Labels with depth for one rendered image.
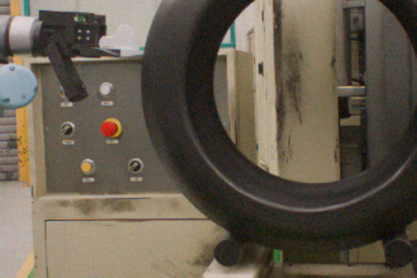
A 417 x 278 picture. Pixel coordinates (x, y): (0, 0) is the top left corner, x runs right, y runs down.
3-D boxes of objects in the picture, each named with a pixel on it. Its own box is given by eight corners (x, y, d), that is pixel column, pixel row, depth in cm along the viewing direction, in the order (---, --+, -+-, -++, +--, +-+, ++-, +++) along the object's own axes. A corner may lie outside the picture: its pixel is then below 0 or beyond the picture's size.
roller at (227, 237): (266, 219, 169) (248, 231, 169) (253, 202, 169) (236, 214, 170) (245, 258, 134) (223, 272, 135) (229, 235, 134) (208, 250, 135)
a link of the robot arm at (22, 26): (7, 56, 146) (25, 57, 154) (32, 58, 145) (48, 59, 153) (9, 15, 146) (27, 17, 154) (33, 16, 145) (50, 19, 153)
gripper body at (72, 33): (98, 12, 143) (33, 8, 145) (95, 61, 143) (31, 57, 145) (110, 15, 150) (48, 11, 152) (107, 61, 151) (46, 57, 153)
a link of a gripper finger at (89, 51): (118, 48, 142) (70, 46, 143) (117, 58, 142) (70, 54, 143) (126, 49, 146) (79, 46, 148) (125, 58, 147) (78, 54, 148)
